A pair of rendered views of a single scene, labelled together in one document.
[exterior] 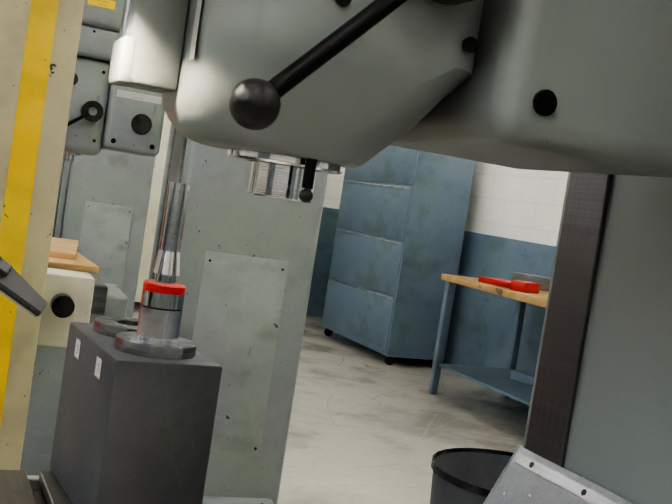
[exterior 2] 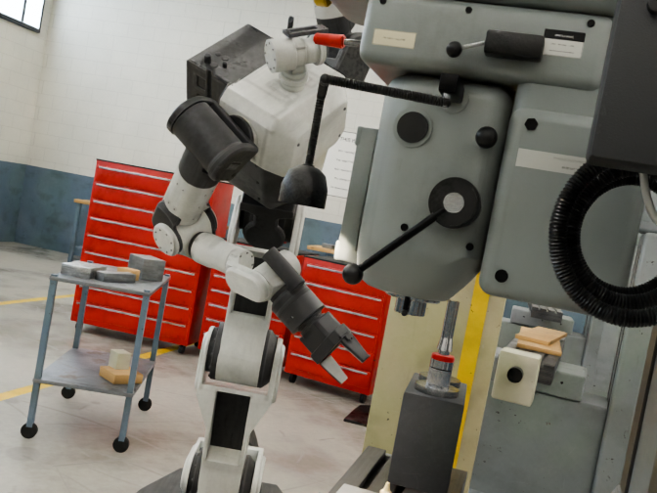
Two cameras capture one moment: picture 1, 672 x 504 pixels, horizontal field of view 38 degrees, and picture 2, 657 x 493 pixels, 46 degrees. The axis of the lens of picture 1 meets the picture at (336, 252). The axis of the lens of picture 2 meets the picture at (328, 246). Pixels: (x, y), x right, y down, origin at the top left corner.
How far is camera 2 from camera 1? 0.69 m
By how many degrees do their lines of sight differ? 39
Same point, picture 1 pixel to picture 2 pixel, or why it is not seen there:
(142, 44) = (343, 244)
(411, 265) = not seen: outside the picture
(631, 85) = not seen: hidden behind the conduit
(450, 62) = (459, 254)
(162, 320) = (436, 375)
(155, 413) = (423, 425)
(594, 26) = (533, 238)
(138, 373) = (416, 400)
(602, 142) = (541, 296)
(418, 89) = (446, 267)
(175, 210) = (449, 315)
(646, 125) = not seen: hidden behind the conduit
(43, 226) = (495, 320)
